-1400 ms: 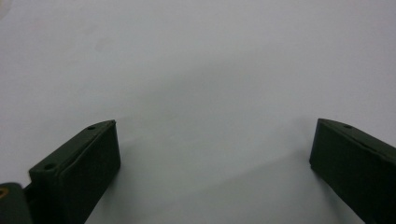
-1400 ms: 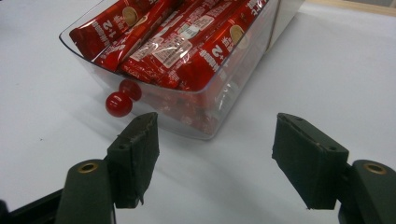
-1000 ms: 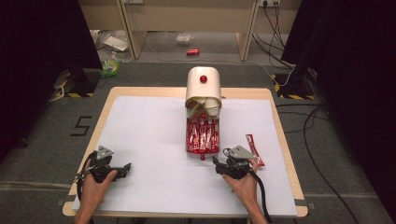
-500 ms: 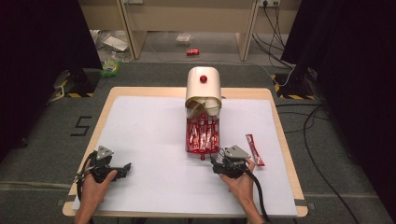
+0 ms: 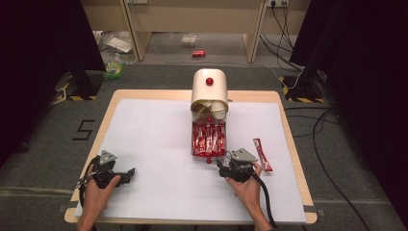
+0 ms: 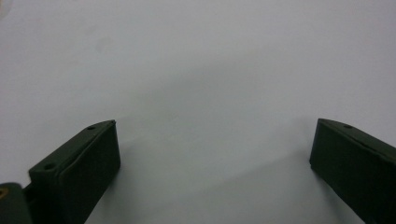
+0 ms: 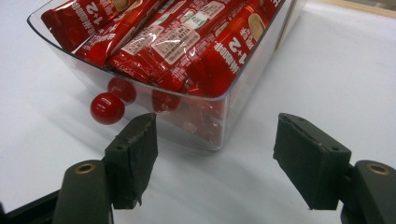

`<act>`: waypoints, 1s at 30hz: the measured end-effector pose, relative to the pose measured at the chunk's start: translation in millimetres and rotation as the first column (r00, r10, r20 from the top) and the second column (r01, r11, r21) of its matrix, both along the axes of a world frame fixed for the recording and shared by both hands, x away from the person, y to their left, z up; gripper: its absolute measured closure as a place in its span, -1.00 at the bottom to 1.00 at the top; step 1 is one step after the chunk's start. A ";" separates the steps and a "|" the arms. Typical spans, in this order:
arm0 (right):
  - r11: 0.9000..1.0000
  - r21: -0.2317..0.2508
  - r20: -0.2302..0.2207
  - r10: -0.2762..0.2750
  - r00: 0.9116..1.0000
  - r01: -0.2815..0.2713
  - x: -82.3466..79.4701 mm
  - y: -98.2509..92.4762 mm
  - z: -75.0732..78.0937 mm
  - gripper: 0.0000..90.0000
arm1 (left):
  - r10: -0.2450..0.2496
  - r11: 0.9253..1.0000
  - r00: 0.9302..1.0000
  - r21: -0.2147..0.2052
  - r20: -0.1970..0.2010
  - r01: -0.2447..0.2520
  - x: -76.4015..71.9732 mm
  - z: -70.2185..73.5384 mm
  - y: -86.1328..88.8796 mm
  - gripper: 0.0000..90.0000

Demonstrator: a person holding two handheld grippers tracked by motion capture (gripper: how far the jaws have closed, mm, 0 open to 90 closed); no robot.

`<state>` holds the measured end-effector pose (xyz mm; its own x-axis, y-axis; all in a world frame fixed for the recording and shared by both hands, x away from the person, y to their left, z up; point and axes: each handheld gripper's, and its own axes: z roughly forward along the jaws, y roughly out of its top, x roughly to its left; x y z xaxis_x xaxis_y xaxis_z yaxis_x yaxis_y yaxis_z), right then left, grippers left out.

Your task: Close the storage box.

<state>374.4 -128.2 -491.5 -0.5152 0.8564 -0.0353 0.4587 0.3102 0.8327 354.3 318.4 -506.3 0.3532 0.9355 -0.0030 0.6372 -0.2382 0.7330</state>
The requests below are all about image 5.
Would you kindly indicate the wooden table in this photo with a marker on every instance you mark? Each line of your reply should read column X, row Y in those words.
column 150, row 94

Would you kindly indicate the red can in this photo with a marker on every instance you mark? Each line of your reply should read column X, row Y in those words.
column 198, row 53

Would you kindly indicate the white wall socket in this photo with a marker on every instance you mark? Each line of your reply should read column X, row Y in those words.
column 277, row 2

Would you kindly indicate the beige paper item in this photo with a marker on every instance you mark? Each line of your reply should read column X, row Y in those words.
column 200, row 109

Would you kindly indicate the white mat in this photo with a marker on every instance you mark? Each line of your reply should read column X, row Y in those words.
column 154, row 154

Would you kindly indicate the clear plastic container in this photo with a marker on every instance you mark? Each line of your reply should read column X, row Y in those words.
column 189, row 40

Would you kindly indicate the dark curtain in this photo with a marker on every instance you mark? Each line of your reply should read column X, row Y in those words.
column 369, row 80
column 38, row 64

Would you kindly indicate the white paper cup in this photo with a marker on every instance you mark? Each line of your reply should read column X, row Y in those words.
column 219, row 108

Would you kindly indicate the black stand base striped tape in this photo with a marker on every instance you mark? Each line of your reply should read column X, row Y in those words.
column 303, row 86
column 81, row 85

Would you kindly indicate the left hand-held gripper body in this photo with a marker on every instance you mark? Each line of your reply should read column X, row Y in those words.
column 103, row 170

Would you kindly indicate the white crumpled papers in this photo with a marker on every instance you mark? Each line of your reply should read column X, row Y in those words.
column 117, row 43

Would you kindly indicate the white cabinet with red knobs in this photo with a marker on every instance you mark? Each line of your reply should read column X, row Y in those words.
column 208, row 91

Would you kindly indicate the green bag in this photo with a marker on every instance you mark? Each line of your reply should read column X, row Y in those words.
column 114, row 70

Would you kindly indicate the person's left hand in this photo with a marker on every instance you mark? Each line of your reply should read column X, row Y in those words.
column 96, row 199

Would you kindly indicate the person's right hand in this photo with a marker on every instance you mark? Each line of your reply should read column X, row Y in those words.
column 248, row 192

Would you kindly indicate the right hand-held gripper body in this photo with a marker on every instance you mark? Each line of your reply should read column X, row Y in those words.
column 239, row 171

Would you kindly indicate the wooden desk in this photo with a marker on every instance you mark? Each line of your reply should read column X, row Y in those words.
column 192, row 16

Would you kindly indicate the red stick sachet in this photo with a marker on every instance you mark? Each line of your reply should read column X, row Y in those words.
column 262, row 155

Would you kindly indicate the pile of red packets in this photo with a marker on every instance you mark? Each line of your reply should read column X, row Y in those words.
column 208, row 141
column 209, row 159

